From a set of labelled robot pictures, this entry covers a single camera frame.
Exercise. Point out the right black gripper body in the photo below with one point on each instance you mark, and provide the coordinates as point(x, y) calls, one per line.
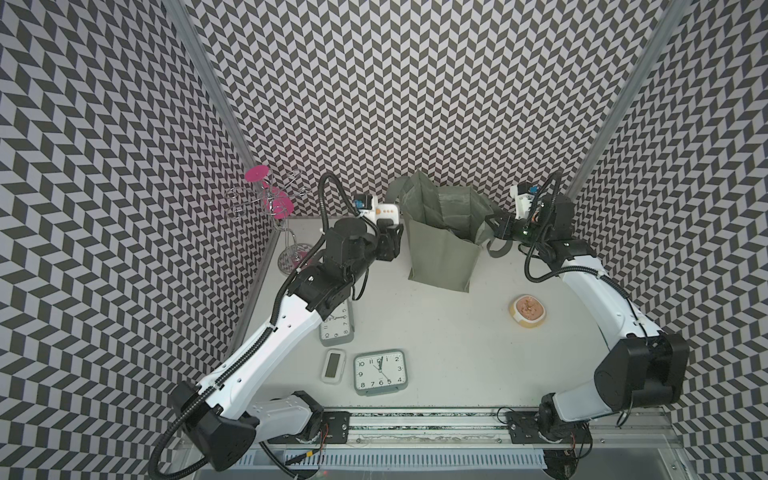
point(517, 229)

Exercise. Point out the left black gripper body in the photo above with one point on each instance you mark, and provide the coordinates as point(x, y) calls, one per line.
point(386, 247)

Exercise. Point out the green canvas bag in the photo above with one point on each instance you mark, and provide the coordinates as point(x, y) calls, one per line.
point(446, 229)

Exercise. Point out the small grey digital clock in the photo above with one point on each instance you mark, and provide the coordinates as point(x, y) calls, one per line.
point(333, 367)

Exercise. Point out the white orange digital clock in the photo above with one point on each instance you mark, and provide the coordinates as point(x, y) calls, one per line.
point(386, 215)

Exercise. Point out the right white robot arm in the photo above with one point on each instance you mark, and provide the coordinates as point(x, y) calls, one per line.
point(644, 366)

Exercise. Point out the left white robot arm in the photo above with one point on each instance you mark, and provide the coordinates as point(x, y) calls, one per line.
point(217, 421)

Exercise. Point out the grey-green tall analog clock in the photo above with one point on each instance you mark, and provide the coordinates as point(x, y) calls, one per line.
point(338, 328)

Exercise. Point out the grey-green large analog clock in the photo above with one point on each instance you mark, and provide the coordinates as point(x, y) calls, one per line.
point(380, 372)

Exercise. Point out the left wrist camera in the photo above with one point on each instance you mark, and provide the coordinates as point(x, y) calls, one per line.
point(366, 205)

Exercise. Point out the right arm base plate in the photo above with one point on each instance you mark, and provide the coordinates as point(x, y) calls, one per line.
point(532, 427)

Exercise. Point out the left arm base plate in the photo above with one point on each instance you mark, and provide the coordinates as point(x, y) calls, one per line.
point(330, 427)

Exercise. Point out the aluminium front rail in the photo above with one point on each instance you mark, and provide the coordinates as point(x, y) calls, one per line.
point(476, 427)

